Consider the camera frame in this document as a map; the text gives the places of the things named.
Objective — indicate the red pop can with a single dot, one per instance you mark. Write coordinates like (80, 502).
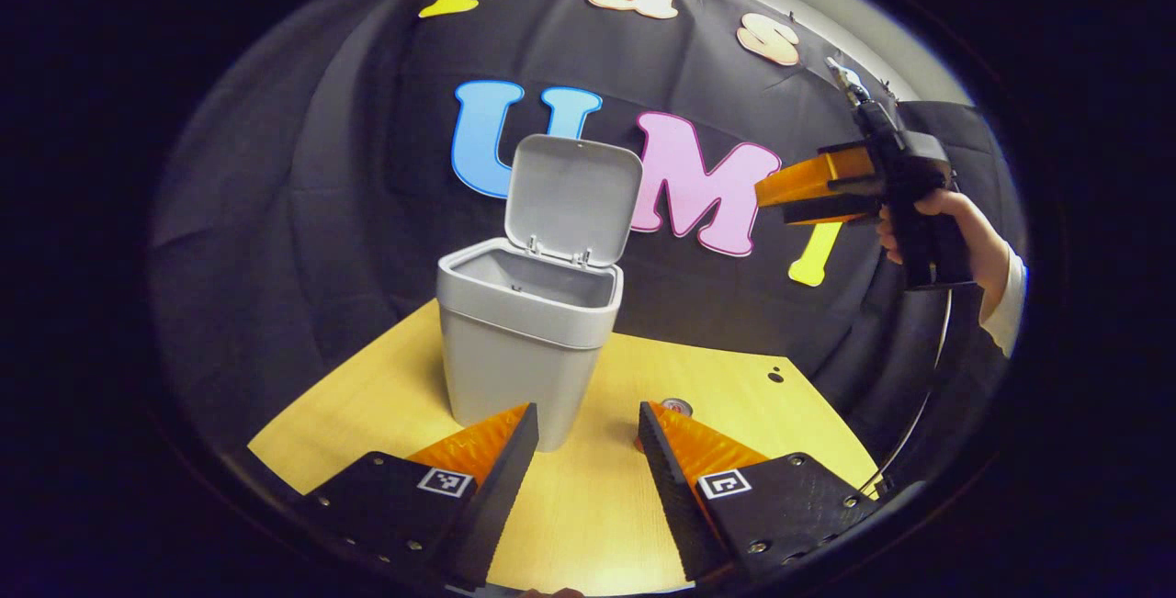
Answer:
(678, 406)

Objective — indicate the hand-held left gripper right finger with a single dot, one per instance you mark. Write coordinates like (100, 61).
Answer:
(666, 488)

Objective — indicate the black backdrop cloth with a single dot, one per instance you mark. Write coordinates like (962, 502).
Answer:
(322, 166)

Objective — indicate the wooden desktop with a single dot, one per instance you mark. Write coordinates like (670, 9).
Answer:
(597, 488)

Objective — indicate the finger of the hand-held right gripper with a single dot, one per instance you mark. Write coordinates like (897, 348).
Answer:
(831, 208)
(813, 177)

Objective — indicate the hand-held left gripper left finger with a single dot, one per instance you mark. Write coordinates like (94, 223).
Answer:
(501, 497)

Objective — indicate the white desktop garbage bin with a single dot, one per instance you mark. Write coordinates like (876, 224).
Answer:
(514, 359)

